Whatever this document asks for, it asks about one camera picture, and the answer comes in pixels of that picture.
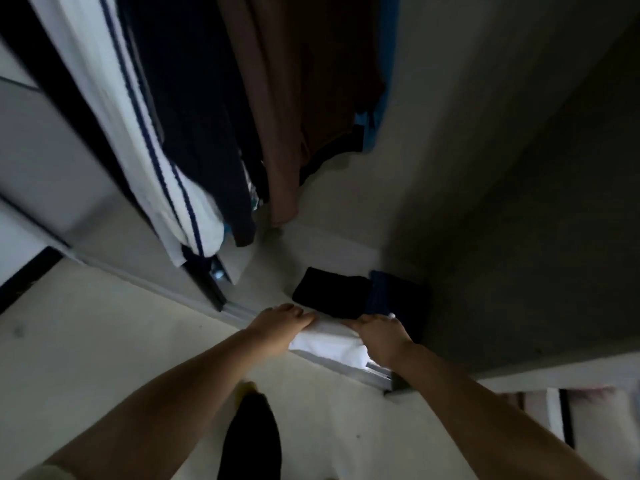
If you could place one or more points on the person's right hand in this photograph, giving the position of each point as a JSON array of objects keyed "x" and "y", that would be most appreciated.
[{"x": 385, "y": 340}]

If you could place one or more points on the person's left hand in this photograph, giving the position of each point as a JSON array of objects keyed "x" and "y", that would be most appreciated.
[{"x": 280, "y": 327}]

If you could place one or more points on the blue denim jeans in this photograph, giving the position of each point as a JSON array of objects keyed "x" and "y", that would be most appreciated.
[{"x": 400, "y": 295}]

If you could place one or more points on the black pants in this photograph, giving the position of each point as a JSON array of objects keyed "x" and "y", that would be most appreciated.
[{"x": 330, "y": 290}]

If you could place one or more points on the black garment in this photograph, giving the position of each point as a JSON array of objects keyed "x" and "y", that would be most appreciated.
[{"x": 190, "y": 115}]

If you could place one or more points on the brown garment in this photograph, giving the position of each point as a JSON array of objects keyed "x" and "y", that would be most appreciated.
[{"x": 280, "y": 95}]

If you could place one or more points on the white navy striped jacket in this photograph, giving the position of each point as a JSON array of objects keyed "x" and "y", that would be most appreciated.
[{"x": 130, "y": 135}]

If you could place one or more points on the blue garment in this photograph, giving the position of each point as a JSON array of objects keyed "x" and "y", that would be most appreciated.
[{"x": 385, "y": 65}]

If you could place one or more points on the person's right forearm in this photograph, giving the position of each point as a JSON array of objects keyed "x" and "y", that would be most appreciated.
[{"x": 490, "y": 425}]

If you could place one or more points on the person's left forearm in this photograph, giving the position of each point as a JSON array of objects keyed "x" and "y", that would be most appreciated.
[{"x": 160, "y": 415}]

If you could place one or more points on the person's black trousers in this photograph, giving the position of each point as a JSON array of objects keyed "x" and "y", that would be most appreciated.
[{"x": 250, "y": 440}]

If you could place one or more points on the white bed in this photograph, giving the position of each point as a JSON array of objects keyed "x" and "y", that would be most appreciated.
[{"x": 590, "y": 425}]

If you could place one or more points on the yellow slipper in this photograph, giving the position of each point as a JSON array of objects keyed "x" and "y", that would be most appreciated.
[{"x": 246, "y": 388}]

